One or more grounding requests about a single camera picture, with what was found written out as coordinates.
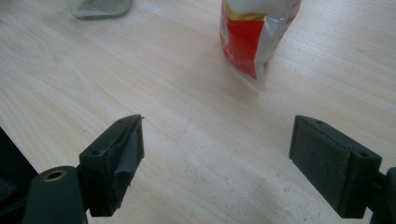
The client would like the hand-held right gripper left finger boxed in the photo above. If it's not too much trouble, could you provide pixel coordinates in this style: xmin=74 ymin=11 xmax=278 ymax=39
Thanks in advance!
xmin=78 ymin=114 xmax=146 ymax=218

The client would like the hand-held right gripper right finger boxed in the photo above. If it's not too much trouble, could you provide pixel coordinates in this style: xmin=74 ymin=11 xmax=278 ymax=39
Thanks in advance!
xmin=288 ymin=114 xmax=383 ymax=219

